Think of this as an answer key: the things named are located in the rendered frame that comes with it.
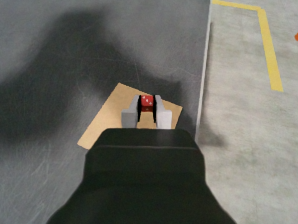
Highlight red die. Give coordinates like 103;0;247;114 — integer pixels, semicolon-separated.
141;95;153;112

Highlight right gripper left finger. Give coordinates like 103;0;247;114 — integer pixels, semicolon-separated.
121;95;141;128

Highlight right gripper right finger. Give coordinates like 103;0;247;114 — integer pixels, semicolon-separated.
153;95;172;129

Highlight beige flat mat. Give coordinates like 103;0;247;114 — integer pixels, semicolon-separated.
77;83;182;149

